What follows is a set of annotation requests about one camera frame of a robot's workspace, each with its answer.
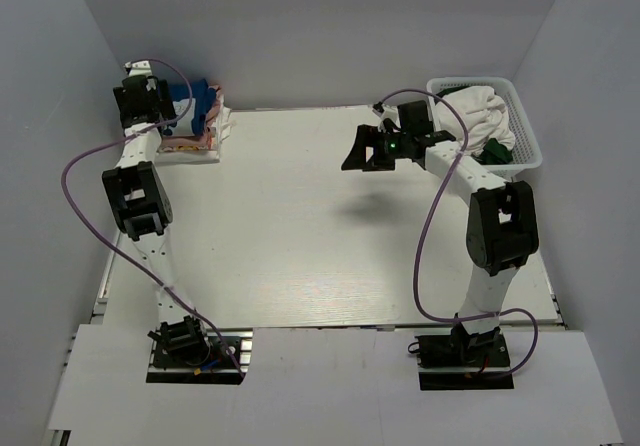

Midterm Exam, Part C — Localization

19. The blue t shirt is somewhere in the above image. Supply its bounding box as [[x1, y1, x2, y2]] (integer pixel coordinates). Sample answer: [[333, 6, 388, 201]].
[[162, 79, 216, 138]]

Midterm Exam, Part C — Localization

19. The white plastic basket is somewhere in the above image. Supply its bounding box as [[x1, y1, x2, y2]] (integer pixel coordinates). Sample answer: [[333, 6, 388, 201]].
[[426, 76, 542, 178]]

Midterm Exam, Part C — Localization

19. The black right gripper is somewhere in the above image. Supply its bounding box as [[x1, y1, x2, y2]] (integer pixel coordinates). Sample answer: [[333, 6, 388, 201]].
[[343, 124, 412, 172]]

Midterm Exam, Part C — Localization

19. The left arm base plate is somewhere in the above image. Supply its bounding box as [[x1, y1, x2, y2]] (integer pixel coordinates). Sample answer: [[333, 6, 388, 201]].
[[146, 334, 252, 386]]

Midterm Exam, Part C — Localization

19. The white crumpled t shirt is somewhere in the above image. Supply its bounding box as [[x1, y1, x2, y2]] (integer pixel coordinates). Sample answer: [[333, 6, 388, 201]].
[[432, 83, 517, 160]]

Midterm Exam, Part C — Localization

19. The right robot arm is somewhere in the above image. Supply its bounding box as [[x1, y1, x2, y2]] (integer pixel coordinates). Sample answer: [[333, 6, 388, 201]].
[[341, 101, 539, 365]]

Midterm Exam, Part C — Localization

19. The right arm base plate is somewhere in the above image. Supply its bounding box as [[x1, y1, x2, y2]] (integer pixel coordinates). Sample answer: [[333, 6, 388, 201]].
[[407, 334, 514, 391]]

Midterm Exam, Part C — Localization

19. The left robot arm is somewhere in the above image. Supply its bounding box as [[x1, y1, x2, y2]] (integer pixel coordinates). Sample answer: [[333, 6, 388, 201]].
[[102, 68, 212, 366]]

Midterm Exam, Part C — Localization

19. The pink folded t shirt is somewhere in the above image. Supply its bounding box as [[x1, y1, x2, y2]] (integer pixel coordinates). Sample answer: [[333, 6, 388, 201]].
[[158, 83, 225, 148]]

